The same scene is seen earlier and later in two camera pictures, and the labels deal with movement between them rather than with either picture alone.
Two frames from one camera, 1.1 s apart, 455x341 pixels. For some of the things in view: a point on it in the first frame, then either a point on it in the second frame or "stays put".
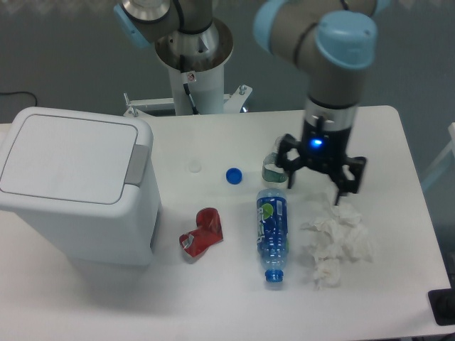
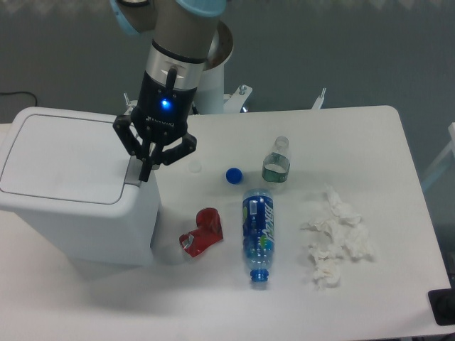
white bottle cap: [195, 166] stays put
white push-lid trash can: [87, 180] stays put
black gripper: [324, 146] → [162, 114]
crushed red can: [209, 234] stays put
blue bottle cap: [234, 175] stays put
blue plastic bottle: [272, 217] → [258, 225]
